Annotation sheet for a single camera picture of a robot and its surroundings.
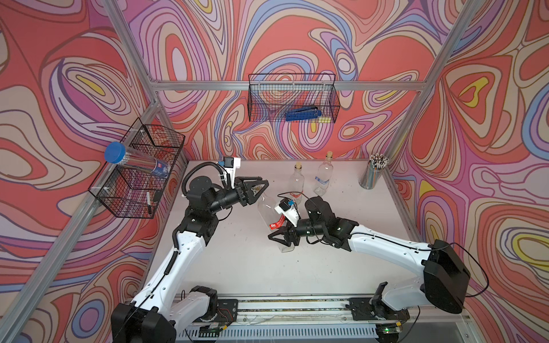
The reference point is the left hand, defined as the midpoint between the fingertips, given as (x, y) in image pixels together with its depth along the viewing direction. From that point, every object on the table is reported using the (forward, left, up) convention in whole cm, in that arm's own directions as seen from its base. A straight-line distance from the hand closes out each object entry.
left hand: (266, 185), depth 65 cm
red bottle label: (-9, -3, -10) cm, 13 cm away
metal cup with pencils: (+26, -48, -23) cm, 60 cm away
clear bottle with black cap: (-6, -1, -7) cm, 9 cm away
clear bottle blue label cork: (+21, -24, -17) cm, 36 cm away
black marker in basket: (0, +41, -9) cm, 42 cm away
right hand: (-8, -2, -18) cm, 20 cm away
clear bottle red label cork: (+18, -12, -21) cm, 31 cm away
